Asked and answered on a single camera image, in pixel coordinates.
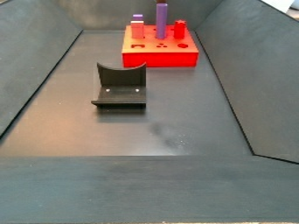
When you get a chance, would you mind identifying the dark brown oval cylinder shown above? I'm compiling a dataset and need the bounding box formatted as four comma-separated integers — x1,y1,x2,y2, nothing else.
156,0,167,4

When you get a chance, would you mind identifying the black curved cradle fixture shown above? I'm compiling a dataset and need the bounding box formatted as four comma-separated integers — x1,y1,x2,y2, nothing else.
91,64,146,108

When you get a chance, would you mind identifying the red peg board base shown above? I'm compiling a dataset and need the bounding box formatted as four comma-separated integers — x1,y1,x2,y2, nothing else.
120,24,200,68

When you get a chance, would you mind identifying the red star peg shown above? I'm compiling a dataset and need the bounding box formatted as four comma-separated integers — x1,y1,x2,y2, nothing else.
174,20,186,39

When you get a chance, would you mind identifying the red rectangular peg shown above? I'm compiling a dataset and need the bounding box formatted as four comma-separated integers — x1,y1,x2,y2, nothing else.
131,21,144,39

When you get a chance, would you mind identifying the purple square peg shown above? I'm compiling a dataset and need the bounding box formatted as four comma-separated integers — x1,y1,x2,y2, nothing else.
132,14,144,21

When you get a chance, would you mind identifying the tall purple cylinder peg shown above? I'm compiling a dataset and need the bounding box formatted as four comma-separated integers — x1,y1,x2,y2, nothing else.
155,3,168,39

